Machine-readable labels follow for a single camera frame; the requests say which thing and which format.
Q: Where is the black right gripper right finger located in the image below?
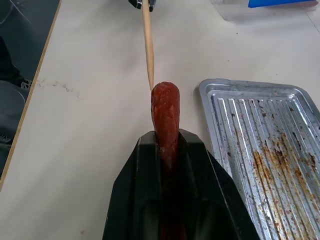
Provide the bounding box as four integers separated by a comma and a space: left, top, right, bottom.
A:
176, 129, 253, 240

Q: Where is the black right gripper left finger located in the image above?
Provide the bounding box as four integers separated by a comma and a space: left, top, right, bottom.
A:
101, 130, 164, 240

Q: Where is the wooden skewer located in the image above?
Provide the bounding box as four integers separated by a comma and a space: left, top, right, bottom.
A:
141, 0, 155, 91

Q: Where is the reddish brown sausage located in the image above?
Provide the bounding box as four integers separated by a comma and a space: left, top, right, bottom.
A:
150, 81, 187, 240

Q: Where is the stained ribbed metal baking tray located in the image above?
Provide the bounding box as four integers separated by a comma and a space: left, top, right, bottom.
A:
198, 78, 320, 240

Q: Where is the clear plastic container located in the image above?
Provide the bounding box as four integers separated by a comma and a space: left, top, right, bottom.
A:
209, 0, 320, 25

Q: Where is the blue flat object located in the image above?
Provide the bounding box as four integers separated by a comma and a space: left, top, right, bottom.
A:
247, 0, 319, 10

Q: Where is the white lattice object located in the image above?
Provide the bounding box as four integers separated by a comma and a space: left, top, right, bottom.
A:
20, 78, 34, 90

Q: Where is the grey round object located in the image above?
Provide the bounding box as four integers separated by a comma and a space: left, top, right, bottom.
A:
0, 79, 29, 148

